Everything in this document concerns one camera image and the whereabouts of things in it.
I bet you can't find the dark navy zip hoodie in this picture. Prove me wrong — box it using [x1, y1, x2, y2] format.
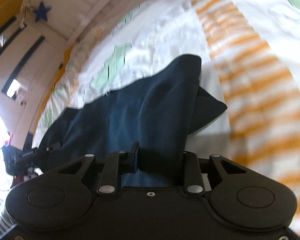
[39, 54, 227, 187]

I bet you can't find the blue star decoration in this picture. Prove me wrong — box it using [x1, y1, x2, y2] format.
[33, 1, 52, 22]

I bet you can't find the white leaf pattern duvet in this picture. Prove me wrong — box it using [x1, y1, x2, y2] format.
[33, 0, 300, 235]

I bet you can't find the white wooden bed frame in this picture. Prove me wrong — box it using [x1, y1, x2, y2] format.
[0, 0, 139, 148]

